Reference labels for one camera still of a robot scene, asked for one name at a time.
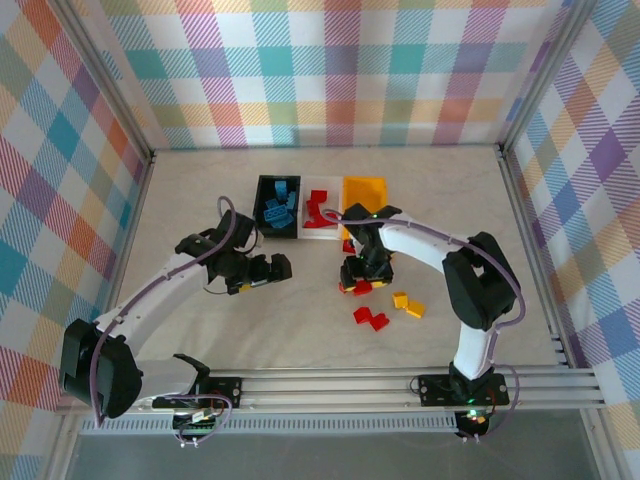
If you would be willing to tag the yellow lego brick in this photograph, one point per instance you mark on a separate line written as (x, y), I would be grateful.
(416, 310)
(399, 300)

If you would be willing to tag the yellow plastic container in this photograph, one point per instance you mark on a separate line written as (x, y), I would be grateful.
(365, 190)

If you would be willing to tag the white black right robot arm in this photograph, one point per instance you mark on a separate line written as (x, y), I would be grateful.
(415, 240)

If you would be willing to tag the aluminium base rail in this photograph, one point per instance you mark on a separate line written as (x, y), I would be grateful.
(325, 387)

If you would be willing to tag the black plastic container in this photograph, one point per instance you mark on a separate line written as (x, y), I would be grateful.
(260, 200)

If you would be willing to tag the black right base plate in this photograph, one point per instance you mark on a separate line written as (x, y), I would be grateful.
(432, 390)

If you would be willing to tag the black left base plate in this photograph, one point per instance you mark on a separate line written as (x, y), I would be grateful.
(227, 390)

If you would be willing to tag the red lego brick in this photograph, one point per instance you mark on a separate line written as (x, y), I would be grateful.
(361, 315)
(363, 288)
(328, 224)
(347, 246)
(343, 289)
(317, 196)
(312, 212)
(380, 322)

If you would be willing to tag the white clear plastic container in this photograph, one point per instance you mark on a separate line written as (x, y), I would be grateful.
(335, 190)

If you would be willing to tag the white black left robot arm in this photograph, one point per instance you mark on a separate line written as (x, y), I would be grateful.
(150, 295)

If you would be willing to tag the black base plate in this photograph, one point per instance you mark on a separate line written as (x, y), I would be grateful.
(227, 390)
(432, 390)

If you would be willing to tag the aluminium side rail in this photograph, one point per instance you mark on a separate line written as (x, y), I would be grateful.
(140, 200)
(540, 250)

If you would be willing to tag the aluminium frame post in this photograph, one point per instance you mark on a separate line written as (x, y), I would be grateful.
(111, 85)
(542, 75)

